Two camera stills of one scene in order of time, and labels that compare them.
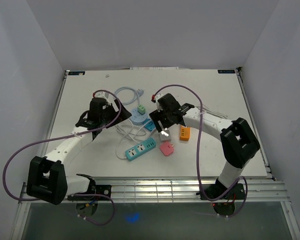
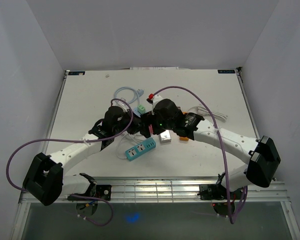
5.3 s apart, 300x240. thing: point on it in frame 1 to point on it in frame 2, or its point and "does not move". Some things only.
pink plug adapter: [167, 148] to [150, 129]
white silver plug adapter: [165, 135] does not move
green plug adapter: [141, 109] does not move
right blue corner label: [226, 71] does not move
